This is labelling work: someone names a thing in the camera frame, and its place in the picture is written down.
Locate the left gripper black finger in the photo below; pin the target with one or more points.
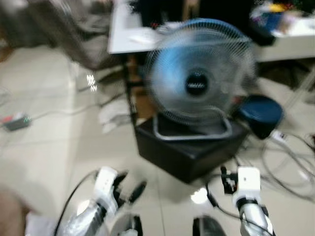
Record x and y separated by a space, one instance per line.
138 191
122 175

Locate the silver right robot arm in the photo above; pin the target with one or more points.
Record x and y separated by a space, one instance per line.
253 219

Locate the blue bladed floor fan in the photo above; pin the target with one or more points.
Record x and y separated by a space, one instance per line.
197 84

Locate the robot left leg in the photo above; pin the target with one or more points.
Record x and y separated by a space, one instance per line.
129 226

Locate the robot leg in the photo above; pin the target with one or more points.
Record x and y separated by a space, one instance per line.
209 227
129 226

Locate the robot right leg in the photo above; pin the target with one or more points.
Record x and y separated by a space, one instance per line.
209 227

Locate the black square box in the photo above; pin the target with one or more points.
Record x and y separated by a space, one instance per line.
187 155

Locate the white crumpled cloth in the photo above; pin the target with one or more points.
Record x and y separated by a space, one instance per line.
114 117

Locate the white plug adapter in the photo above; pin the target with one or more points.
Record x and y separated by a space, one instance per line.
278 136

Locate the dark blue round container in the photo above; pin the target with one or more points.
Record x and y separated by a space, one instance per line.
261 113

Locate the white table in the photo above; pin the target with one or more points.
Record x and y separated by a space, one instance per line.
123 39

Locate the blue basket with items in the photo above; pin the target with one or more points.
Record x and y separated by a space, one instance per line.
270 19

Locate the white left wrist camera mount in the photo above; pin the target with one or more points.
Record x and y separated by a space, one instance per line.
104 187

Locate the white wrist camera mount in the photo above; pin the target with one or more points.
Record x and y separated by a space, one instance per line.
247 184
104 187

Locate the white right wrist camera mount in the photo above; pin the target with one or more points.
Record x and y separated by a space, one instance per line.
247 184

